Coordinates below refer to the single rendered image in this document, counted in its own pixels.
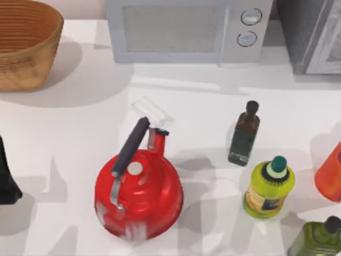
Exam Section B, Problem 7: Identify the clear plastic box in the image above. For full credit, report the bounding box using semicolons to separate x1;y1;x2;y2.
131;97;176;128

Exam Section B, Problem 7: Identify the dark glass bottle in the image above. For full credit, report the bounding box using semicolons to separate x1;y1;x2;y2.
228;100;261;167

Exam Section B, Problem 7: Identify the pale microwave oven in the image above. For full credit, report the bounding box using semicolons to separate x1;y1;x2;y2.
104;0;274;67

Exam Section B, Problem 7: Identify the yellow-green bottle with green cap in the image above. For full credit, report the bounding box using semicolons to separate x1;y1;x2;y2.
243;156;296;219

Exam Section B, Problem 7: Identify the microwave knob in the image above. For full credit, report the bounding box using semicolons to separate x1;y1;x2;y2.
237;30;258;48
240;8;263;25

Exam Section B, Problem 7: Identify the woven wooden basket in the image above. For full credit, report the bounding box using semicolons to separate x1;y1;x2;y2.
0;0;64;92

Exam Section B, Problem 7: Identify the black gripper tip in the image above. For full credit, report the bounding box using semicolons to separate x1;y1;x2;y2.
0;136;23;205

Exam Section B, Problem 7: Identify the green bottle with black cap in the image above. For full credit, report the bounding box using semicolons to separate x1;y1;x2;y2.
287;215;341;256

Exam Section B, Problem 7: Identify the red kettle with black handle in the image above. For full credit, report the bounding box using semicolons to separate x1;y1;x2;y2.
94;117;184;241

